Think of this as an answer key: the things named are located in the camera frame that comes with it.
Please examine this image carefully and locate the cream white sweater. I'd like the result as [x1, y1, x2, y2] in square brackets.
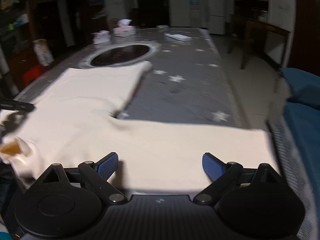
[1, 61, 277, 193]

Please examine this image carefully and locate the red plastic stool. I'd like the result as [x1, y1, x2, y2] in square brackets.
[22, 64, 51, 88]

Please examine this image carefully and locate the white paper bag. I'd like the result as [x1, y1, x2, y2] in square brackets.
[33, 39, 54, 67]

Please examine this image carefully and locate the blue sofa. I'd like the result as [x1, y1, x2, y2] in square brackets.
[266, 68, 319, 239]

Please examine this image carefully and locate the small pink tissue box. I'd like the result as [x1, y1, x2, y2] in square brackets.
[93, 30, 110, 44]

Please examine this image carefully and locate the round black induction cooktop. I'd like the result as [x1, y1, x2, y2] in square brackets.
[79, 42, 162, 69]

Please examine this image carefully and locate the pink tissue box with tissue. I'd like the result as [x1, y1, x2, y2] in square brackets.
[113, 19, 136, 37]

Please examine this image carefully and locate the dark wooden side table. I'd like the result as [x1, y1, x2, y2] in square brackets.
[226, 17, 291, 71]

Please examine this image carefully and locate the white remote control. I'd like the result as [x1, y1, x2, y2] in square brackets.
[164, 33, 193, 42]

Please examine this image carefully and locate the water dispenser with blue bottle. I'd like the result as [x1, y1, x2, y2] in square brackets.
[189, 0, 202, 28]

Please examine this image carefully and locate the white refrigerator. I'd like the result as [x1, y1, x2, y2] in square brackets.
[206, 0, 233, 35]

